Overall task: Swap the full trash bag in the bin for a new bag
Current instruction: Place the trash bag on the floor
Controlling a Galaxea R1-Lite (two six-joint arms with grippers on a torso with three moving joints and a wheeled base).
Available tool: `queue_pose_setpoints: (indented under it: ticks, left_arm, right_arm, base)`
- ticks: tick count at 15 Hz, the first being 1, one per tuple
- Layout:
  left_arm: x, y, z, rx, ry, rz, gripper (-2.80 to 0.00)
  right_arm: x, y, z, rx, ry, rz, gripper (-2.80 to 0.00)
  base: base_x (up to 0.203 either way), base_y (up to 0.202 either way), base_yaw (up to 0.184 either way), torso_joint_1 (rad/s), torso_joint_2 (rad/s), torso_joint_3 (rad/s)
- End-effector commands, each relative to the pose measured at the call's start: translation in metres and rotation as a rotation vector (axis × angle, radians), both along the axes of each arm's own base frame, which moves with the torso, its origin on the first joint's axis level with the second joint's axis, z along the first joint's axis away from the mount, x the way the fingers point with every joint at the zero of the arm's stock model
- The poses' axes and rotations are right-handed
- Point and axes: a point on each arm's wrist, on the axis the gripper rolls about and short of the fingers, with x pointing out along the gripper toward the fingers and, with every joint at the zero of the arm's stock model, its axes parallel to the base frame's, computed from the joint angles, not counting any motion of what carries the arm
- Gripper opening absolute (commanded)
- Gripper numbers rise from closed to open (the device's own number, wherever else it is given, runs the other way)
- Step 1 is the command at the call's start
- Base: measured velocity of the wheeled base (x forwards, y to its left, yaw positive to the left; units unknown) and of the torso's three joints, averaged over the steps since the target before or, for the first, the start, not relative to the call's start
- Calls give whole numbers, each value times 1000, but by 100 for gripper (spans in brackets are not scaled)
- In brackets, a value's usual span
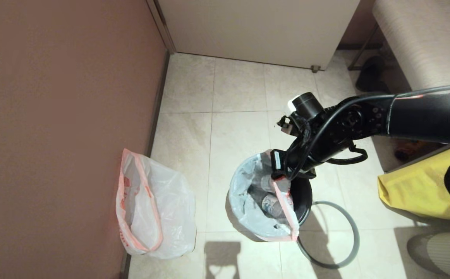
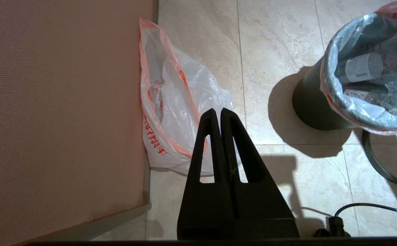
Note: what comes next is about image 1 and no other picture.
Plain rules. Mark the white door panel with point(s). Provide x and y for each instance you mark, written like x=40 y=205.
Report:
x=256 y=31

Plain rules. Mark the dark metal bench leg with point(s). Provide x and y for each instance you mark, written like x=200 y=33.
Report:
x=360 y=50

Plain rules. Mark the wood grain bench top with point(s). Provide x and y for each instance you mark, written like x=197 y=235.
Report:
x=422 y=46

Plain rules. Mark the white plastic bag orange trim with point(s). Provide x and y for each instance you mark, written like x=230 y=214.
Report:
x=170 y=209

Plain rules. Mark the orange brown shoe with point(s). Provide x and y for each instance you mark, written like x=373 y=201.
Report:
x=407 y=153

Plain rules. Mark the grey ribbed cylinder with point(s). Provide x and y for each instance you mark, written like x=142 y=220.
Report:
x=445 y=254

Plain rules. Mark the grey door frame strip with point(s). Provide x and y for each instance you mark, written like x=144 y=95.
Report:
x=163 y=27

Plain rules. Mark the yellow fabric bag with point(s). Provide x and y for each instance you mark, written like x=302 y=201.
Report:
x=414 y=190

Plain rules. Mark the small metal door stopper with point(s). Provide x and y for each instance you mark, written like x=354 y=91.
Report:
x=315 y=69

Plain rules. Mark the black slipper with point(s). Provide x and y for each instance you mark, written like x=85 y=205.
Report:
x=369 y=73

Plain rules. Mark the black round trash bin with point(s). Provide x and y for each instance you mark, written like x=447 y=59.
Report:
x=302 y=197

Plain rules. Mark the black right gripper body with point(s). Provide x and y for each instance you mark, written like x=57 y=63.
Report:
x=306 y=155

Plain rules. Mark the used white printed trash bag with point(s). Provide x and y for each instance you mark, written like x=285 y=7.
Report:
x=244 y=209

